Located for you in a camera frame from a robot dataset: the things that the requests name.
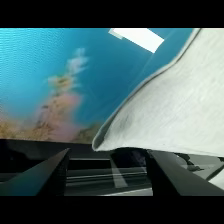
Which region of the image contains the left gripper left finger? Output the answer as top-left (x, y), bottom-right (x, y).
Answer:
top-left (0, 147), bottom-right (72, 197)

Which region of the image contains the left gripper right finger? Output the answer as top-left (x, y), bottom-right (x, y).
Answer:
top-left (145, 149), bottom-right (224, 197)

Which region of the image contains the white garment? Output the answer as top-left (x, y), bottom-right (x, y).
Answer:
top-left (91, 27), bottom-right (224, 158)

